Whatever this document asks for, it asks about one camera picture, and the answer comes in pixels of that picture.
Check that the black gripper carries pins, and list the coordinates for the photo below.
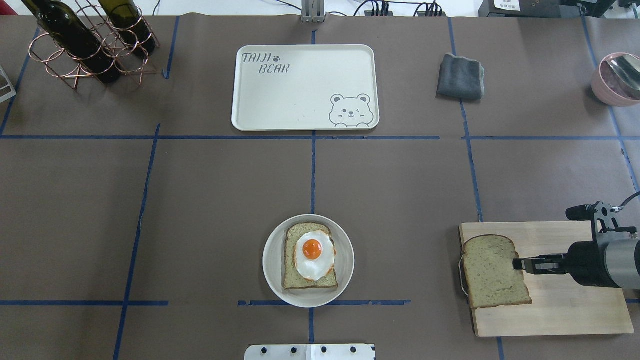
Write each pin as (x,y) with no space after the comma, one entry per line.
(586,261)

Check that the bread slice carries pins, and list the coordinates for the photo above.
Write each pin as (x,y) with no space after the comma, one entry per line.
(492,281)
(292,280)

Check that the white round plate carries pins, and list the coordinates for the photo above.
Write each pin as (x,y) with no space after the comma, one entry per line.
(273,264)

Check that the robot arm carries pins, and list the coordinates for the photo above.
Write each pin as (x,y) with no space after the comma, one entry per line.
(614,266)

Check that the cream bear serving tray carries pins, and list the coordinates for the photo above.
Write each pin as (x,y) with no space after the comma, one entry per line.
(305,87)

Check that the wooden cutting board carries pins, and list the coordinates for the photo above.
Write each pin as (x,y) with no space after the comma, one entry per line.
(560,306)

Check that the pink bowl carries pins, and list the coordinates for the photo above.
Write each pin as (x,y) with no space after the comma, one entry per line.
(605,87)

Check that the grey folded cloth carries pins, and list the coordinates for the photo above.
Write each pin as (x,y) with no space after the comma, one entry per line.
(461,78)

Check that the metal spoon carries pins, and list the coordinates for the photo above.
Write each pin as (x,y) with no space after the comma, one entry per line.
(626,70)

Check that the fried egg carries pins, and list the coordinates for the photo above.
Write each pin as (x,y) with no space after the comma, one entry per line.
(314,255)

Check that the black equipment on back shelf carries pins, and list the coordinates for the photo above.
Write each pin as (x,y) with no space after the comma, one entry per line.
(549,9)

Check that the dark wine bottle right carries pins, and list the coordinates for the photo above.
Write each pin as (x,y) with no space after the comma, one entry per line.
(133,29)

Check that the dark wine bottle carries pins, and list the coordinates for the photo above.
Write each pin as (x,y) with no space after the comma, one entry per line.
(133,29)
(66,28)

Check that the dark wine bottle left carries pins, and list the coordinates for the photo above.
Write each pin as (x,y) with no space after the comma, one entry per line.
(66,28)

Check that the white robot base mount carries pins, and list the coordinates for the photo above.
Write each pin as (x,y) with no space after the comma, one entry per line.
(322,351)

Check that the grey metal camera post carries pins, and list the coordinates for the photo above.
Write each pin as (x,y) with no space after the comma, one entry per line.
(313,11)

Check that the copper wire bottle rack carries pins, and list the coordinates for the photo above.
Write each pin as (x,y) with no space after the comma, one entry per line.
(61,65)

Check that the white frame at left edge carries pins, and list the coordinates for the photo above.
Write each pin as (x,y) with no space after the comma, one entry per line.
(7,89)

